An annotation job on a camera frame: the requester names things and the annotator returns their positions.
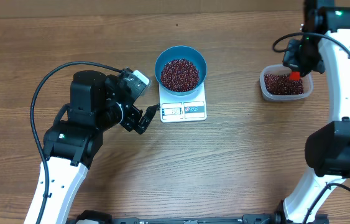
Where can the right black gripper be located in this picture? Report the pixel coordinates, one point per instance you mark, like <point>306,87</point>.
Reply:
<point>292,60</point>

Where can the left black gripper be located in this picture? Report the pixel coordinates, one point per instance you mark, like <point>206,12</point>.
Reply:
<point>131,123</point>

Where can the red scoop with blue handle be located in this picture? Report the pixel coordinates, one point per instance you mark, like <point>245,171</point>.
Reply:
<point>295,76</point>

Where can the red beans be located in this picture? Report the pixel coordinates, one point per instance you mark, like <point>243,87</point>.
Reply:
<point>180,75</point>

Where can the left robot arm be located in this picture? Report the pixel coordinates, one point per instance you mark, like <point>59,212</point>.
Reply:
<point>97,103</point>

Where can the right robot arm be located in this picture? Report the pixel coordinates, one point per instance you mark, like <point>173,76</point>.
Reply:
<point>322,45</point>

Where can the white digital kitchen scale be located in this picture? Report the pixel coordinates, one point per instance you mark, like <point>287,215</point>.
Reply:
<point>176,108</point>

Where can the blue metal bowl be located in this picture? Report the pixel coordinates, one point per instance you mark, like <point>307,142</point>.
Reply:
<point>179,52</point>

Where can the clear plastic container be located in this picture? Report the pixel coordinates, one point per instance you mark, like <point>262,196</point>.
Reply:
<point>276,86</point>

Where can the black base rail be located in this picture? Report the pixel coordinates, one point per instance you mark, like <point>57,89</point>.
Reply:
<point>89,216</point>

